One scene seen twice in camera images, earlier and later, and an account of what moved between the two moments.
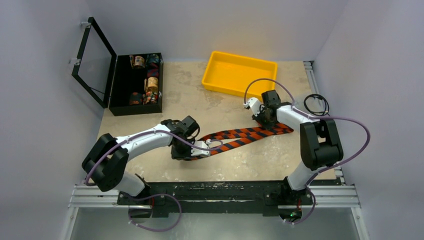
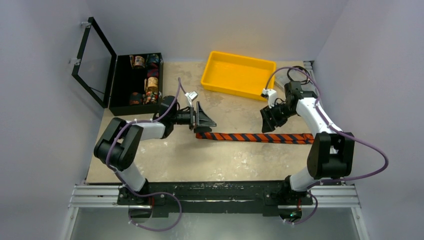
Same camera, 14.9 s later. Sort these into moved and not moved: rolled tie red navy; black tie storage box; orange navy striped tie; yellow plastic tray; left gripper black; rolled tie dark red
Moved: orange navy striped tie; left gripper black
Not moved: rolled tie dark red; black tie storage box; rolled tie red navy; yellow plastic tray
